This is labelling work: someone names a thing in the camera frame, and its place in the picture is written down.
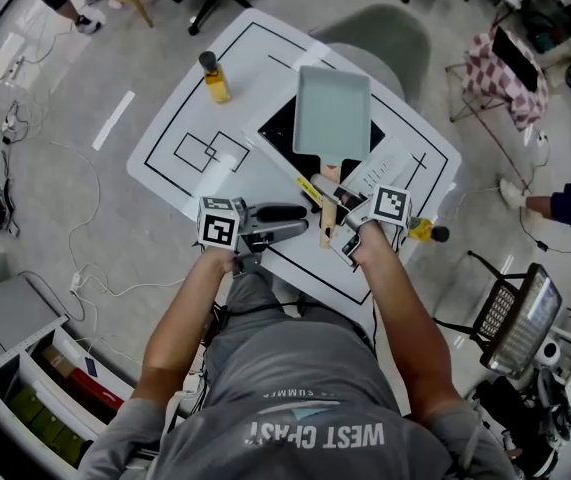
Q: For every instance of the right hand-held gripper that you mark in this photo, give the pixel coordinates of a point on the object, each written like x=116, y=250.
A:
x=390, y=205

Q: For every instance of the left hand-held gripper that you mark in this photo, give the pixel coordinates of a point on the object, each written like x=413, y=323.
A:
x=217, y=225

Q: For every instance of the teal rectangular pan wooden handle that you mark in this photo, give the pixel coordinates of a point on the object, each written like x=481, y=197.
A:
x=332, y=113

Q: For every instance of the person's right forearm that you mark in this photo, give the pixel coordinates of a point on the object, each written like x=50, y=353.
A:
x=405, y=318

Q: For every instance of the person's left forearm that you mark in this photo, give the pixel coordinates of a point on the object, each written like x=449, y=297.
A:
x=180, y=328

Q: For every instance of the yellow oil bottle black cap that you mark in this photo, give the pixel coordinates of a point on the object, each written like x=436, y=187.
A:
x=217, y=85
x=421, y=229

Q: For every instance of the white square table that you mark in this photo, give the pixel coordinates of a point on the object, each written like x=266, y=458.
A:
x=265, y=68

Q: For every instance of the person's grey t-shirt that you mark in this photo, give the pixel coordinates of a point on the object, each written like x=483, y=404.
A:
x=295, y=368

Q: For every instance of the grey green shell chair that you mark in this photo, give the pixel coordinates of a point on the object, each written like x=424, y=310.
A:
x=390, y=38

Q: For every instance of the pink checkered cloth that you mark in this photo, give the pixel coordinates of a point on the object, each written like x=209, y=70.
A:
x=485, y=78

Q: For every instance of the white power strip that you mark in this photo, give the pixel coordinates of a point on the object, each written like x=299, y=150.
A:
x=19, y=66
x=10, y=128
x=76, y=283

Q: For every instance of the black flat pad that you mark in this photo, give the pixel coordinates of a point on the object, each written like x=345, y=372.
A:
x=515, y=58

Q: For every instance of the blue phone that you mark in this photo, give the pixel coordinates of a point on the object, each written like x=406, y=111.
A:
x=90, y=366

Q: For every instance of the black metal mesh chair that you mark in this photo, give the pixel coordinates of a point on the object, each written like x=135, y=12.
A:
x=530, y=318

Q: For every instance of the red box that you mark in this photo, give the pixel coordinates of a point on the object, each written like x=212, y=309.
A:
x=97, y=390

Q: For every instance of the brown cardboard box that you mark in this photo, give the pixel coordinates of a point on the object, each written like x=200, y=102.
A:
x=59, y=360

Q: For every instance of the grey cabinet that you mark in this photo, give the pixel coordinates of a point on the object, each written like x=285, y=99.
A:
x=10, y=318

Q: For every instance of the green box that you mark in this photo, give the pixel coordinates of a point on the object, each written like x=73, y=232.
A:
x=42, y=423
x=65, y=447
x=21, y=403

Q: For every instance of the white round camera device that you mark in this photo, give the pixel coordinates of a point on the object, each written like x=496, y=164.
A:
x=549, y=353

